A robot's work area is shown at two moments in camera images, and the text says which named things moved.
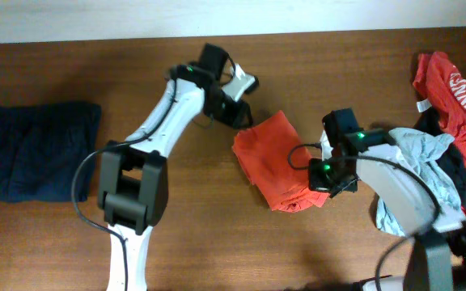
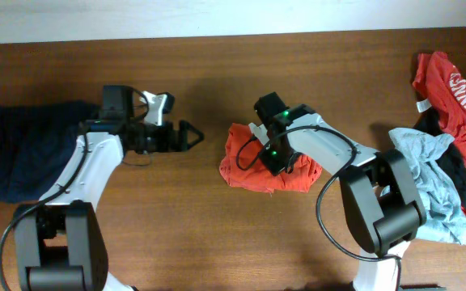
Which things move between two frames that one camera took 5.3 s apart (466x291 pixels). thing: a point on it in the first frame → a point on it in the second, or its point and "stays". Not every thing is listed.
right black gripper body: x=328 y=177 → x=277 y=157
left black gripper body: x=228 y=111 → x=152 y=137
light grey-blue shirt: x=421 y=152 stays
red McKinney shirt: x=440 y=84 stays
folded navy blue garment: x=36 y=151 stays
